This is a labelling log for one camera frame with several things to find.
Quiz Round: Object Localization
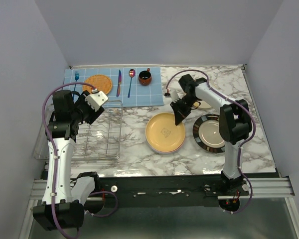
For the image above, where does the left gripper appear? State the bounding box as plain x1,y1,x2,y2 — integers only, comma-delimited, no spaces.
71,90,105,124

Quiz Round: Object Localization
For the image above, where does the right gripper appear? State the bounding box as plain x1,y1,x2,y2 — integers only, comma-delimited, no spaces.
169,95,198,125

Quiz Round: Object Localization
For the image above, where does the cream and yellow plate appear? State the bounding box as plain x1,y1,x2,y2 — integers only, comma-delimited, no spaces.
196,101,213,110

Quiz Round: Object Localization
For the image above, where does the pink plate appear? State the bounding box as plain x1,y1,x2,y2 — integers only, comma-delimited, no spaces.
148,141,185,154

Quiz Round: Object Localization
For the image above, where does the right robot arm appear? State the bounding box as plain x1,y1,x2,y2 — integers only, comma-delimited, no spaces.
170,74,256,195

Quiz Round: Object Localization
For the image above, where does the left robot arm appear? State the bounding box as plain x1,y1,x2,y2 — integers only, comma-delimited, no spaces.
33,89,108,231

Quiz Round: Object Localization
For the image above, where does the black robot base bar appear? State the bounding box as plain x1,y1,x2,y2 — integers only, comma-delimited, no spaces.
84,174,249,212

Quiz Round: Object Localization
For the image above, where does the woven wicker round trivet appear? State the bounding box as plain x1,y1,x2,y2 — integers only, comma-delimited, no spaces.
84,74,113,95

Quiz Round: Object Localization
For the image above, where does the blue metal fork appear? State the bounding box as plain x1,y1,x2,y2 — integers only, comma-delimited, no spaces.
74,71,79,91

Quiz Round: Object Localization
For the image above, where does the iridescent rainbow knife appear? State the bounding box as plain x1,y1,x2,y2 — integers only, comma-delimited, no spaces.
116,70,122,97

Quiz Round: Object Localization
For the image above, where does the blue checked placemat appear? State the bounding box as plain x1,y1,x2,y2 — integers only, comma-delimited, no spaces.
63,66,164,107

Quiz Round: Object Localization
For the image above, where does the orange and black mug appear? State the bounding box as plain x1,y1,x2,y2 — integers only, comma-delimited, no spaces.
139,68,152,86

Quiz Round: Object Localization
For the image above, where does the iridescent rainbow spoon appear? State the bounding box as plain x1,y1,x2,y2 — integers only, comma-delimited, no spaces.
128,69,136,98

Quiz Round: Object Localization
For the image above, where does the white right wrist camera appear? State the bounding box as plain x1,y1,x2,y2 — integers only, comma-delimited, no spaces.
164,90,180,103

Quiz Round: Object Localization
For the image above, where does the steel wire dish rack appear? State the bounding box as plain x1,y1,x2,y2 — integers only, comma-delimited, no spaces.
32,99,124,161

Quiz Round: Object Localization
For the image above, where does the aluminium frame rail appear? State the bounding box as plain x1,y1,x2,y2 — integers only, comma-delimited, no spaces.
27,174,299,239

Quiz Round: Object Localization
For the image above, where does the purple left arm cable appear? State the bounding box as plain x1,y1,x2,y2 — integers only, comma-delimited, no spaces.
41,82,119,239

